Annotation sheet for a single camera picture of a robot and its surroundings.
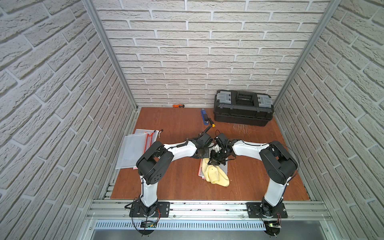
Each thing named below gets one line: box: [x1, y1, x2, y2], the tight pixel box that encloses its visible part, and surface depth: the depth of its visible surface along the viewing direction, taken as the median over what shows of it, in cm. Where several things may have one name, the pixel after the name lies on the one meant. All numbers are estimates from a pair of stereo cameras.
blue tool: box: [201, 108, 209, 126], surface depth 114 cm
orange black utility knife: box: [172, 104, 185, 108], surface depth 124 cm
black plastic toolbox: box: [213, 90, 275, 127], surface depth 102 cm
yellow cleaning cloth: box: [202, 158, 230, 187], surface depth 85 cm
